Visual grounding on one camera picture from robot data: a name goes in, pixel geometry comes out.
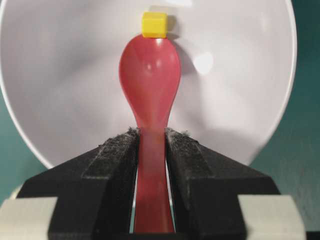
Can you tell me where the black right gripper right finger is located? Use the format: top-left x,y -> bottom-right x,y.
165,128 -> 310,240

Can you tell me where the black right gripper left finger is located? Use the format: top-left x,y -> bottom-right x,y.
0,128 -> 139,240

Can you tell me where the pink ceramic spoon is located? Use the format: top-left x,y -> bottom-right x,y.
119,35 -> 181,233

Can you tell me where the large white bowl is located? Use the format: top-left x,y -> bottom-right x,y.
0,0 -> 297,168

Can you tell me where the yellow hexagonal prism block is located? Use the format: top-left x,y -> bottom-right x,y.
141,11 -> 168,39

